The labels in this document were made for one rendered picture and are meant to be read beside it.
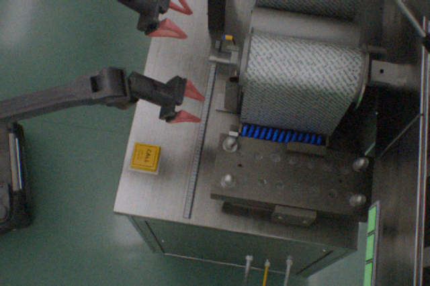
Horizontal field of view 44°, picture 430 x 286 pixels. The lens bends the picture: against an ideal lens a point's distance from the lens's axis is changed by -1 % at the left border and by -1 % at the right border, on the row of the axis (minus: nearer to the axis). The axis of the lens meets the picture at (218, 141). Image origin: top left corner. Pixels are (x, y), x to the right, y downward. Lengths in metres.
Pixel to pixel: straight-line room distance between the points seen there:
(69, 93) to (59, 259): 1.26
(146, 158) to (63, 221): 1.03
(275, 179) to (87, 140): 1.34
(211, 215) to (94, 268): 1.03
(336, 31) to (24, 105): 0.74
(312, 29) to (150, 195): 0.61
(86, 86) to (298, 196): 0.57
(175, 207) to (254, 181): 0.24
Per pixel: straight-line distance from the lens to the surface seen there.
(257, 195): 1.34
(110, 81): 1.25
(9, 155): 2.34
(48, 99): 1.30
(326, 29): 1.30
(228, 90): 1.43
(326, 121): 1.33
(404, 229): 1.02
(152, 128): 1.53
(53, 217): 2.47
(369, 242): 1.21
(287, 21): 1.30
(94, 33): 2.76
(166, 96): 1.30
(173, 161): 1.50
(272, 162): 1.37
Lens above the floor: 2.33
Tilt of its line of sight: 71 degrees down
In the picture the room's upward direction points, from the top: 3 degrees clockwise
